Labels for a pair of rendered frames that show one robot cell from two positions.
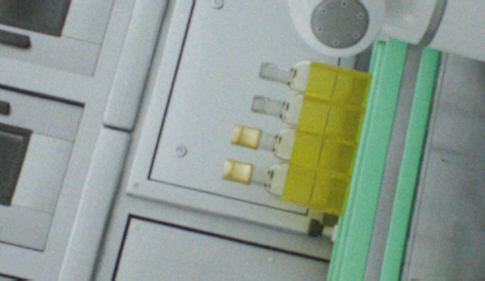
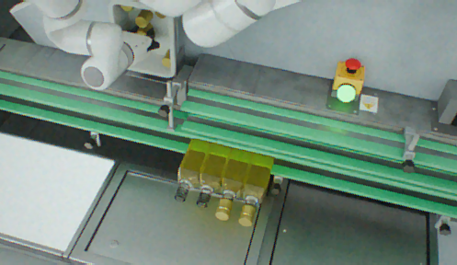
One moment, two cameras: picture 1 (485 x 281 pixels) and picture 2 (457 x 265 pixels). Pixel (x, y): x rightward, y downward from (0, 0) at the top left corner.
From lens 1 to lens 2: 0.86 m
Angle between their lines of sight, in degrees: 42
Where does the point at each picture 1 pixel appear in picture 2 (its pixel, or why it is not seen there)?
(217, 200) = (252, 250)
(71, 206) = not seen: outside the picture
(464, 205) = (283, 85)
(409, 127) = (238, 105)
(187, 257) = not seen: outside the picture
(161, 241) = not seen: outside the picture
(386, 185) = (271, 117)
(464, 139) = (247, 81)
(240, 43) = (144, 232)
